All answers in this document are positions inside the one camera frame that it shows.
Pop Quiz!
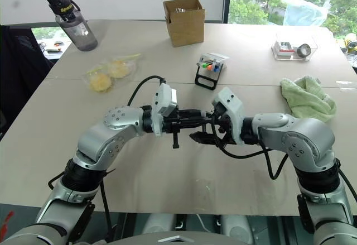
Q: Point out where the yellow black object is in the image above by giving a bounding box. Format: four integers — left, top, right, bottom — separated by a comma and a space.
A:
343, 32, 357, 54

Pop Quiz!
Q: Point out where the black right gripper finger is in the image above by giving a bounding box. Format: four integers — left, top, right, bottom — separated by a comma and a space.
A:
189, 131, 220, 146

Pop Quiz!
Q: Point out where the translucent blue plastic bag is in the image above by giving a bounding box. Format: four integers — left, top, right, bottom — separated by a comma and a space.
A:
283, 0, 330, 28

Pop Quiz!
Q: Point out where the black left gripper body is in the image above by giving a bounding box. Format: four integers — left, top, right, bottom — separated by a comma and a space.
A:
162, 109, 185, 150

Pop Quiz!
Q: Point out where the white red small box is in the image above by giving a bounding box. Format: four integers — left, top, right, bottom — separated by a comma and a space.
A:
273, 40, 296, 54

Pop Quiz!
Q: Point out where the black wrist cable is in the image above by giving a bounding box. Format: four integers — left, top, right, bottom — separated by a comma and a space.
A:
127, 75, 167, 108
209, 115, 290, 181

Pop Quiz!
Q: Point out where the black pen holder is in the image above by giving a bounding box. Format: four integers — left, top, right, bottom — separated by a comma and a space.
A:
194, 56, 225, 91

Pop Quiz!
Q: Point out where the black left upper arm cable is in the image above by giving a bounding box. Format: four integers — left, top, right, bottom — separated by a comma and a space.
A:
47, 168, 114, 242

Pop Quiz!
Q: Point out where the grey rounded robot foot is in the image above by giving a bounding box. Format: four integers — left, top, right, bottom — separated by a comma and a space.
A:
143, 214, 180, 236
221, 214, 253, 239

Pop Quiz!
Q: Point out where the grey sports water bottle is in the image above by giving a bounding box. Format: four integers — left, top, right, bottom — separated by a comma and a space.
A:
45, 0, 99, 52

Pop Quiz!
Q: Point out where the clear plastic bag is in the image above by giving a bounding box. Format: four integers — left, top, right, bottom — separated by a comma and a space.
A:
84, 52, 143, 93

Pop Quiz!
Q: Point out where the brown cardboard box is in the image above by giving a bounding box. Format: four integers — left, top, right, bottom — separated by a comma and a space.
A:
162, 0, 206, 48

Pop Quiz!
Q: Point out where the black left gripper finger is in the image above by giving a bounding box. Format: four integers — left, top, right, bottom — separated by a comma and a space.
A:
182, 118, 216, 130
182, 109, 209, 119

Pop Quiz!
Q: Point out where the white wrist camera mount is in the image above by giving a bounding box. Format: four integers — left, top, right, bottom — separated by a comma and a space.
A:
213, 87, 247, 146
150, 84, 180, 138

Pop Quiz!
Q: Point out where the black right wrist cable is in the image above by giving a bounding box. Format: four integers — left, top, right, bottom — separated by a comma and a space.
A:
209, 115, 290, 181

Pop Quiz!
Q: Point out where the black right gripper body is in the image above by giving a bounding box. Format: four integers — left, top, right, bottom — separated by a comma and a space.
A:
212, 105, 235, 147

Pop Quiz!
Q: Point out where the black office chair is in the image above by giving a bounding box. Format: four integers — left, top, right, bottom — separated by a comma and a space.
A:
0, 24, 54, 142

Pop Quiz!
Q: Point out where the grey robot torso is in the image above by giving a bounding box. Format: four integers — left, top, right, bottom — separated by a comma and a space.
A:
104, 229, 259, 245

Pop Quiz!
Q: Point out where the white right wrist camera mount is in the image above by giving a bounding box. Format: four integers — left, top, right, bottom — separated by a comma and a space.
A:
213, 87, 247, 146

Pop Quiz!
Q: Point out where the grey tape roll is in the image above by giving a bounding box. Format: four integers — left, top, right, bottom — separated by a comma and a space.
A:
296, 44, 312, 58

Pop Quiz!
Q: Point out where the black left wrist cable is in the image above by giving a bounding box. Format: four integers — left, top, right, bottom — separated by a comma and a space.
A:
127, 75, 167, 108

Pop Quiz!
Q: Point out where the yellow round sponge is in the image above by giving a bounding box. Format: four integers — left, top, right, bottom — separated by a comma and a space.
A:
89, 73, 113, 92
108, 59, 132, 79

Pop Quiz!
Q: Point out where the clear plastic box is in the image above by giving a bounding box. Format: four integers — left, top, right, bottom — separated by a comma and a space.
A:
270, 31, 320, 61

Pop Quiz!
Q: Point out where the white pen packaging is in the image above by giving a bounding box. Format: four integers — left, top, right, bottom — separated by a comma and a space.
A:
198, 52, 230, 71

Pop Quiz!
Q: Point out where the light green towel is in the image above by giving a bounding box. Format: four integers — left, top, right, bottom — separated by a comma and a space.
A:
279, 75, 337, 123

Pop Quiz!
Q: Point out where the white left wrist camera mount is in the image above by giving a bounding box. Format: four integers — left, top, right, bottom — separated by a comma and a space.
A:
150, 84, 180, 138

